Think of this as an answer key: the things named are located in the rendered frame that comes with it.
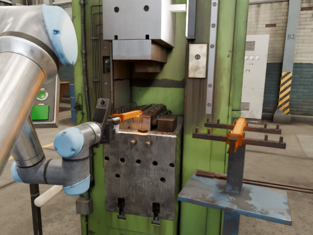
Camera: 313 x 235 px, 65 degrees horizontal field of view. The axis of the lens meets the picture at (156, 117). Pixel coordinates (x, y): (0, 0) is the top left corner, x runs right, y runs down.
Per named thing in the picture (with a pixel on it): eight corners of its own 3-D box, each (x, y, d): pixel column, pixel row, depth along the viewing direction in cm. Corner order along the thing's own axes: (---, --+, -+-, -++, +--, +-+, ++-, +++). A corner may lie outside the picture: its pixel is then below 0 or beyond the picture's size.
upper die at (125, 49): (151, 59, 118) (151, 39, 116) (112, 59, 123) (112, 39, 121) (166, 63, 158) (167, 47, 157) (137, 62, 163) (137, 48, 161)
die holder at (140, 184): (173, 220, 124) (176, 135, 116) (105, 210, 132) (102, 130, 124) (186, 176, 178) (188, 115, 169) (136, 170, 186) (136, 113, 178)
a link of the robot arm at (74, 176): (59, 183, 77) (58, 150, 75) (94, 186, 76) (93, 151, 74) (46, 195, 69) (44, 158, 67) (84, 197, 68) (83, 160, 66)
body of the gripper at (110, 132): (98, 138, 92) (81, 147, 81) (97, 116, 91) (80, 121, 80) (117, 140, 91) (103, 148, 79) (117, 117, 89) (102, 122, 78)
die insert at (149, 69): (148, 72, 130) (148, 60, 129) (135, 72, 131) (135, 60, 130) (160, 72, 158) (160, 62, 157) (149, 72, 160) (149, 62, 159)
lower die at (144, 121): (150, 130, 125) (150, 114, 123) (113, 128, 129) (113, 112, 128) (166, 116, 165) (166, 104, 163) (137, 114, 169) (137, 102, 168)
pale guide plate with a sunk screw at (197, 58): (205, 78, 126) (207, 43, 122) (187, 77, 127) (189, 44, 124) (205, 78, 128) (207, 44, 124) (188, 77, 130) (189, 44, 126)
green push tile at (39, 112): (47, 119, 118) (48, 105, 121) (31, 119, 117) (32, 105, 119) (48, 120, 120) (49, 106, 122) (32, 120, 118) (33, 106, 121)
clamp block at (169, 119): (173, 132, 122) (173, 120, 121) (157, 131, 124) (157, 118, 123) (177, 127, 134) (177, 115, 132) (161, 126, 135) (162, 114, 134)
